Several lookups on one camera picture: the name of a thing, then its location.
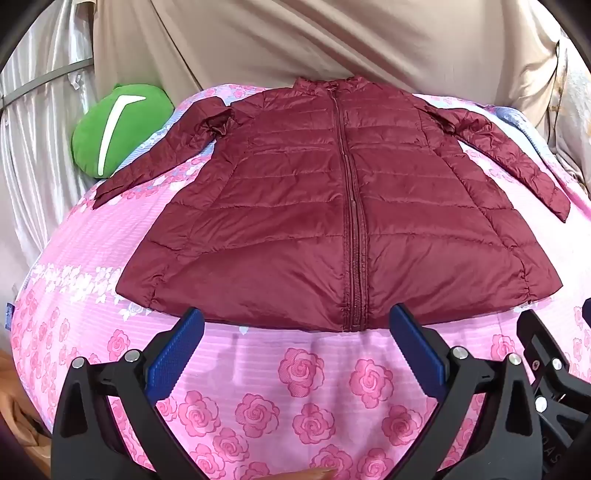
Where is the beige backdrop cloth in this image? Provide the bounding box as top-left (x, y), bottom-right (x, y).
top-left (90, 0), bottom-right (561, 130)

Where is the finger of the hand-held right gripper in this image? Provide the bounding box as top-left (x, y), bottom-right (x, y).
top-left (516, 310), bottom-right (573, 398)

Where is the cream floral curtain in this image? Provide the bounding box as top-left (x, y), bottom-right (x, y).
top-left (547, 34), bottom-right (591, 190)

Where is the pink floral bed sheet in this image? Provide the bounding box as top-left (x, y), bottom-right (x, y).
top-left (9, 83), bottom-right (591, 480)

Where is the grey metal rod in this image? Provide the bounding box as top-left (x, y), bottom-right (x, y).
top-left (0, 58), bottom-right (94, 112)

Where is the maroon puffer jacket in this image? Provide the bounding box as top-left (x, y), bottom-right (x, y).
top-left (93, 76), bottom-right (571, 333)

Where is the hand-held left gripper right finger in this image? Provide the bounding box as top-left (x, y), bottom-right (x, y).
top-left (389, 303), bottom-right (543, 480)

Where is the white satin curtain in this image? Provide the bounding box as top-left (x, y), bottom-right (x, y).
top-left (0, 0), bottom-right (105, 273)

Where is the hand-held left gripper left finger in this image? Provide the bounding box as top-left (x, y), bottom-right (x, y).
top-left (52, 307), bottom-right (218, 480)

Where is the green plush pillow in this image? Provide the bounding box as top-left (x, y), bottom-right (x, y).
top-left (71, 83), bottom-right (175, 180)

